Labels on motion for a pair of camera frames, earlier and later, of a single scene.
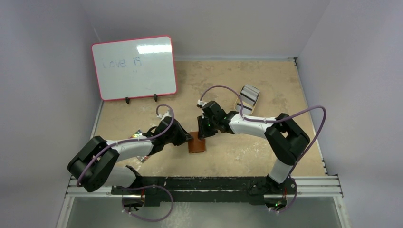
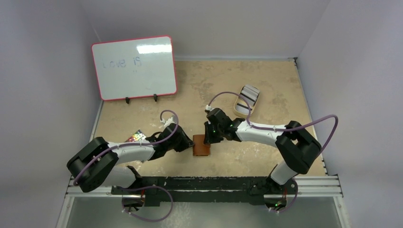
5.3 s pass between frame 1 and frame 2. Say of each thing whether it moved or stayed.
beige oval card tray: stayed
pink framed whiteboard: stayed
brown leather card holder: moved
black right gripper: moved
